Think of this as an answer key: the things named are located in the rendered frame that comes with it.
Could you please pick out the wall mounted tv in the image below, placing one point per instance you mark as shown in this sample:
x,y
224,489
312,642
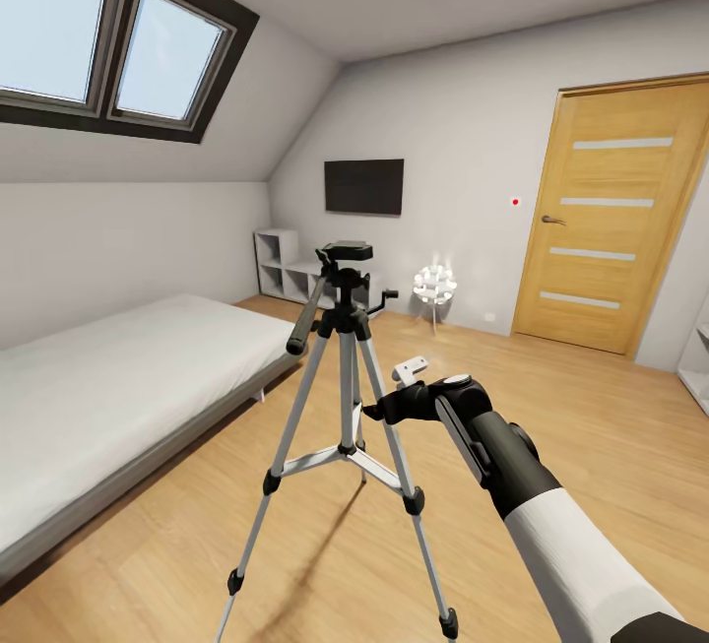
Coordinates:
x,y
374,186

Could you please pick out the camera tripod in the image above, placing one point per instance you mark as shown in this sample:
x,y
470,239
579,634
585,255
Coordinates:
x,y
351,322

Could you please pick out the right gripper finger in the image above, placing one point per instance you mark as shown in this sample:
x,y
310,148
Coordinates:
x,y
374,411

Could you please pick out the bed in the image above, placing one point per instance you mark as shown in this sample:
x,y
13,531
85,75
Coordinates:
x,y
87,413

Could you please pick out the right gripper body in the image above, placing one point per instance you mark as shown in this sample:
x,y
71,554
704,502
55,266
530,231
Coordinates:
x,y
402,404

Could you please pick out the door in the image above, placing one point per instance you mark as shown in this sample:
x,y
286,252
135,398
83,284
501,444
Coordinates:
x,y
621,165

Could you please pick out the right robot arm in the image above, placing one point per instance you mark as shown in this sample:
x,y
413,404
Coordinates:
x,y
593,594

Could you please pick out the fixed window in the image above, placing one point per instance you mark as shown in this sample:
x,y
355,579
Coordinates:
x,y
153,69

